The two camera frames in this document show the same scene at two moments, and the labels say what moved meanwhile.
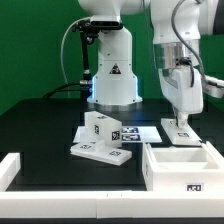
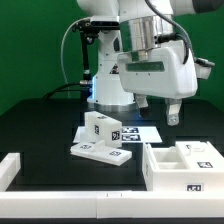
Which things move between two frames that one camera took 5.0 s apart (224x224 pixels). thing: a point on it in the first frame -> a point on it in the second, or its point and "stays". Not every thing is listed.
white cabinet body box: (183, 169) stays
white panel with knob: (101, 152) stays
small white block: (178, 135) -> (201, 155)
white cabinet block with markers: (100, 127) stays
